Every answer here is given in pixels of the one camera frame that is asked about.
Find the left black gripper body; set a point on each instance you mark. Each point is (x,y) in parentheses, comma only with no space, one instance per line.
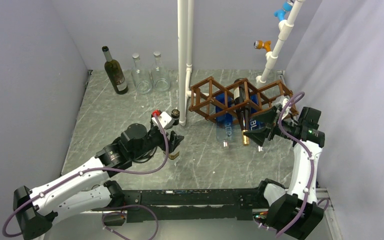
(155,138)

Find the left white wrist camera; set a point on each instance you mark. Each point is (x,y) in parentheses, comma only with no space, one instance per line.
(163,118)

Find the white angled pvc pipe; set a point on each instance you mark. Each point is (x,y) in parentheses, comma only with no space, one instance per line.
(285,27)

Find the clear bottle dark label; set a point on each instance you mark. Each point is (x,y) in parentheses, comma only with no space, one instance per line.
(159,73)

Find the brown wooden wine rack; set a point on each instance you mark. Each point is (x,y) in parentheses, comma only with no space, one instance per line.
(210,99)

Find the orange pipe valve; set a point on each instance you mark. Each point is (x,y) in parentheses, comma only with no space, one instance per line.
(266,45)

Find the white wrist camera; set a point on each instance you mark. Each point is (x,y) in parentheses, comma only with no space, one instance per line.
(163,118)
(282,102)

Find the clear blue-label bottle right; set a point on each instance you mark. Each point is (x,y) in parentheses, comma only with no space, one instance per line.
(255,125)

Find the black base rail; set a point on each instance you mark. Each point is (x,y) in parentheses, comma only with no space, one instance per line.
(190,204)

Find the clear blue-label bottle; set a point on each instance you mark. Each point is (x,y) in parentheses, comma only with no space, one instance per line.
(224,122)
(255,125)

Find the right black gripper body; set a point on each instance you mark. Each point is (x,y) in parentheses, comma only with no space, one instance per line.
(276,130)

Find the brown bottle gold foil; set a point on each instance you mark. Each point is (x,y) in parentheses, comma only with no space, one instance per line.
(243,113)

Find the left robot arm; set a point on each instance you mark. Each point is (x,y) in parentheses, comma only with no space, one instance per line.
(88,186)

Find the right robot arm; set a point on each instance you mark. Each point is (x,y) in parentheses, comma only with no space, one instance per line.
(292,211)

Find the dark green wine bottle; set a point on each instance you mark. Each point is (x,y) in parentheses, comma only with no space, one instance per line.
(114,72)

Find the clear bottle with cork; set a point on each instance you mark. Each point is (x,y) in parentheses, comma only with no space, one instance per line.
(141,76)

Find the white vertical pvc pipe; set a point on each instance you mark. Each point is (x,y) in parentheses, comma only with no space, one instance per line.
(185,29)

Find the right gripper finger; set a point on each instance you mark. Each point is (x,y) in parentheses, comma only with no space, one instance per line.
(258,136)
(267,117)

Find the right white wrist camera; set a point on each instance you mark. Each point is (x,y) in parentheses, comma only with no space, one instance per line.
(282,102)

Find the clear blue-label bottle left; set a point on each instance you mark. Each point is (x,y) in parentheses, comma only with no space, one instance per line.
(224,122)

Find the blue pipe valve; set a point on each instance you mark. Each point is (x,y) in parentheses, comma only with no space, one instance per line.
(286,8)

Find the small dark bottle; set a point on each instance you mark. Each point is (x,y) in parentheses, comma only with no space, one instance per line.
(176,135)

